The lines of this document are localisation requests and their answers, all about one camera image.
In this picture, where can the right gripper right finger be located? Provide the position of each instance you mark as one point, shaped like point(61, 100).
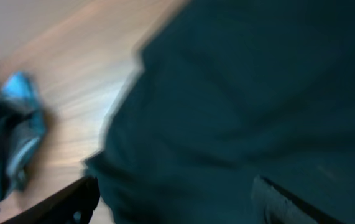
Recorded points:
point(275, 205)

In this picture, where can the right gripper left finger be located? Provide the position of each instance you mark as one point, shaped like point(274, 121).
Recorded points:
point(73, 204)

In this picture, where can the dark teal t-shirt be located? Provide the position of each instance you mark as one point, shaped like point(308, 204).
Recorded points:
point(232, 90)

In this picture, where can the light blue garment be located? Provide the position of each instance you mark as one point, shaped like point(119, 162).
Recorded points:
point(26, 137)

